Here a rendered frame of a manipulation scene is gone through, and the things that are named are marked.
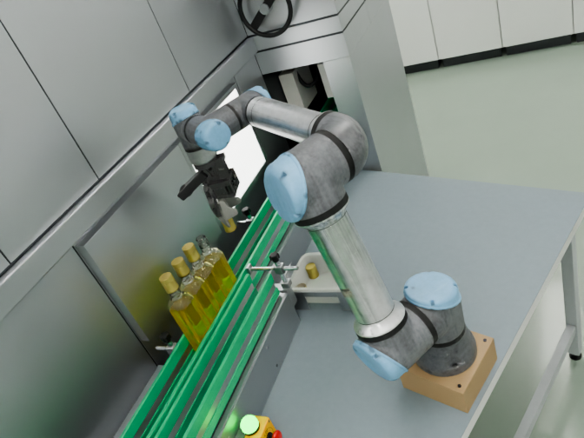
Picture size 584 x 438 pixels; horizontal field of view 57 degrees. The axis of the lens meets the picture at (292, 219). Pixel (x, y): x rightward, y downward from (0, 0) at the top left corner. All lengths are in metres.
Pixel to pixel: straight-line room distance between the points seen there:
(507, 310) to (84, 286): 1.09
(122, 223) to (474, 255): 1.03
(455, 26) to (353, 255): 3.99
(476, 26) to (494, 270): 3.44
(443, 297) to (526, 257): 0.57
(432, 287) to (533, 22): 3.86
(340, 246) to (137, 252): 0.65
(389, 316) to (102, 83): 0.94
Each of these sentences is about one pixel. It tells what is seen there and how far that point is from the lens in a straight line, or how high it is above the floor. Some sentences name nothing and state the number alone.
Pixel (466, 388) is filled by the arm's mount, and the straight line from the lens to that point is 1.33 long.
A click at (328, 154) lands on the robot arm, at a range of 0.99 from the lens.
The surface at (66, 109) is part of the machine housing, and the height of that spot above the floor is 1.59.
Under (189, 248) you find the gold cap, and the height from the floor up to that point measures 1.16.
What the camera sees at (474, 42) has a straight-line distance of 4.95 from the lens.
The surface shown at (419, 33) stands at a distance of 4.97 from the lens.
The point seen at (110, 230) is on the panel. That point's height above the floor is 1.29.
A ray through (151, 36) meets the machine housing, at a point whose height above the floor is 1.60.
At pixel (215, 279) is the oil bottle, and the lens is 1.51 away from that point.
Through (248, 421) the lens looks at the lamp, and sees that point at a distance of 1.38.
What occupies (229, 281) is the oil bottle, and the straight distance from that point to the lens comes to 1.57.
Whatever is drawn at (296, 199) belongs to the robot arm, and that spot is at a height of 1.41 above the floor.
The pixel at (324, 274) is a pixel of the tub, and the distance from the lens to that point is 1.79.
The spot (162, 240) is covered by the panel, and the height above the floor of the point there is 1.15.
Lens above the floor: 1.88
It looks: 32 degrees down
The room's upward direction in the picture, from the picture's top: 22 degrees counter-clockwise
